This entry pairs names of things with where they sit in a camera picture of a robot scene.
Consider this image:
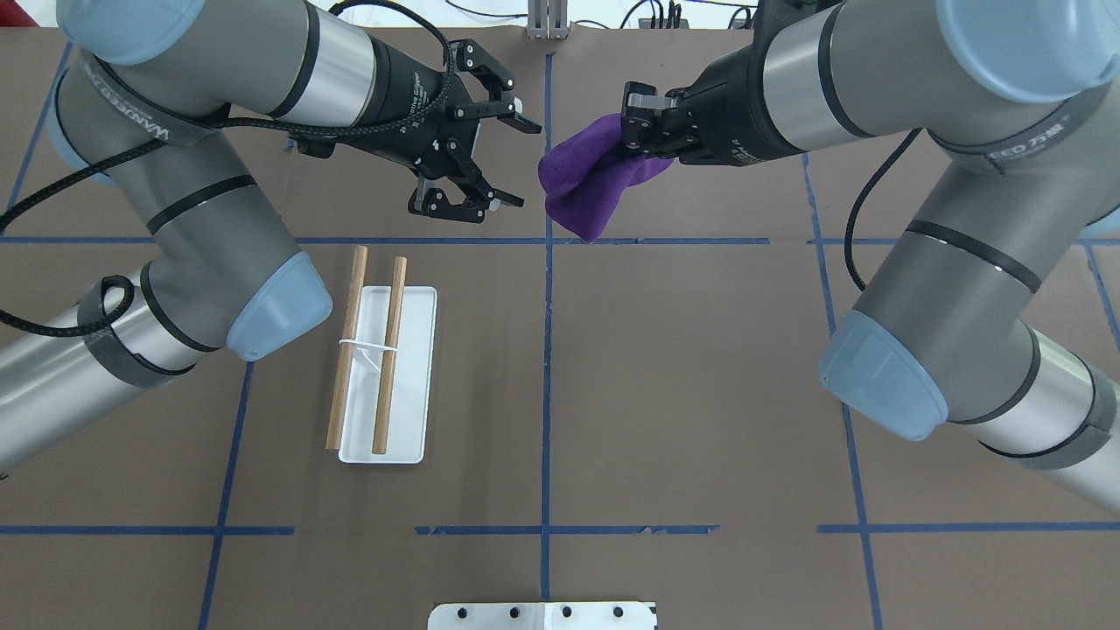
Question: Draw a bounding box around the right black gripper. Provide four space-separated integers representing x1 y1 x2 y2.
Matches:
619 44 803 167

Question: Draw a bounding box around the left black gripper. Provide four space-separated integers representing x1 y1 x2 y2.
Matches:
360 38 543 223

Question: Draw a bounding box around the purple towel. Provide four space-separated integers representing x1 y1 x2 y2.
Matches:
536 113 673 242

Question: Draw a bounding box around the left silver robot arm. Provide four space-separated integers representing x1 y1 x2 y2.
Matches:
1 1 543 475

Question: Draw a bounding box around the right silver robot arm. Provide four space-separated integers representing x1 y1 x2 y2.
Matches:
620 1 1117 515

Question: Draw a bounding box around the white wooden towel rack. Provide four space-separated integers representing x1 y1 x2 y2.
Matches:
325 245 438 466

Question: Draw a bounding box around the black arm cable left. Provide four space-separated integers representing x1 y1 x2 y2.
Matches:
0 0 456 339

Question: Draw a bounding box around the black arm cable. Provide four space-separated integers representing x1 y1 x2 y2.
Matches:
843 128 924 293
0 0 456 339

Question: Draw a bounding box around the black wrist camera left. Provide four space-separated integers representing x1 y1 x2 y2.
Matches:
283 132 336 159

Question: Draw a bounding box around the aluminium frame post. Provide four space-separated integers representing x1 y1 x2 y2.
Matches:
528 0 571 40

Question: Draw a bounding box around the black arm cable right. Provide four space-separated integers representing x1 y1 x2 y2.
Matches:
843 128 924 293

